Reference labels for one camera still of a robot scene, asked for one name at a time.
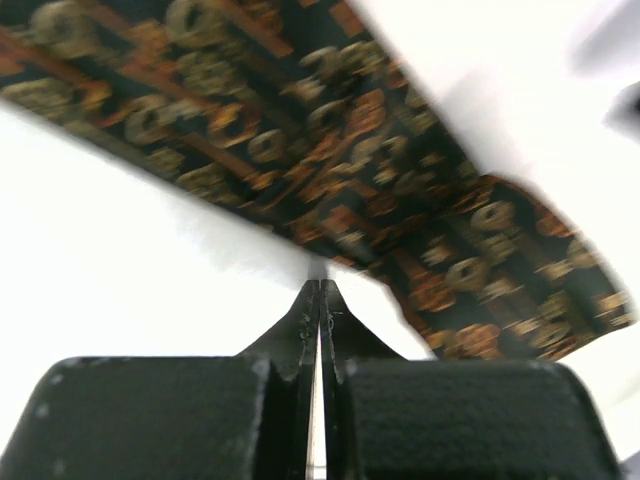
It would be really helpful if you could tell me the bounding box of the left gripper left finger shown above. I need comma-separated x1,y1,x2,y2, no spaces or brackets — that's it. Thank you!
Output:
1,281,320,480

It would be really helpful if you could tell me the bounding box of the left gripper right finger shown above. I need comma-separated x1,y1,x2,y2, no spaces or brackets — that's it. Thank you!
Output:
320,280,623,480

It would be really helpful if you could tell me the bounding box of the dark key-patterned tie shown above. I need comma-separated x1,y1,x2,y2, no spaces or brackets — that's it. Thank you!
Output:
1,1,632,361

